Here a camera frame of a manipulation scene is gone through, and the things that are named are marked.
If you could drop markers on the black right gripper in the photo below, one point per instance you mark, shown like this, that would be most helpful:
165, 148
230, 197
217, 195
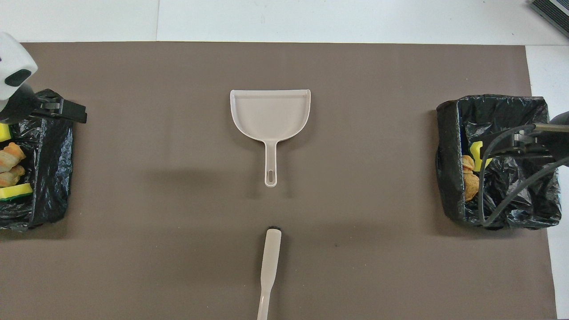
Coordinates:
559, 142

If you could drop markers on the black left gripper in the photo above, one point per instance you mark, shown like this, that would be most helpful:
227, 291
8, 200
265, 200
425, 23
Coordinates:
22, 106

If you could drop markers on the yellow sponge piece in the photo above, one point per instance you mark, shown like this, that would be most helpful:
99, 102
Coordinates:
476, 151
18, 191
4, 132

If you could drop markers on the pale fried dumpling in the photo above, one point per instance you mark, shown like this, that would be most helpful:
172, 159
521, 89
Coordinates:
11, 177
11, 154

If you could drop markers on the striped croissant bread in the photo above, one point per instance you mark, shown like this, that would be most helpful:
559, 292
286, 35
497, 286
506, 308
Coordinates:
468, 163

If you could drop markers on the brown fried croquette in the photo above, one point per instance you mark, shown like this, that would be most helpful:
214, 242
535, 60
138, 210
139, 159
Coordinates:
471, 186

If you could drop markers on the beige plastic dustpan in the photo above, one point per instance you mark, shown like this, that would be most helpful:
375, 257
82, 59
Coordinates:
269, 113

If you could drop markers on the beige brush black bristles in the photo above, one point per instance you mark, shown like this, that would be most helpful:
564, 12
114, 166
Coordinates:
271, 258

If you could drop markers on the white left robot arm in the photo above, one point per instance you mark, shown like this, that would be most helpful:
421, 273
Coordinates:
13, 66

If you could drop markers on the black bag lined bin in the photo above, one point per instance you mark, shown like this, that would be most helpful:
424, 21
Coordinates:
51, 178
520, 204

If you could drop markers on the dark ribbed device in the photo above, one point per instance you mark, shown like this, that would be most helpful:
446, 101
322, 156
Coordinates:
555, 11

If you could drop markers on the brown paper table mat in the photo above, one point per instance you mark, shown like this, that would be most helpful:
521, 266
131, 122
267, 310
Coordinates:
284, 66

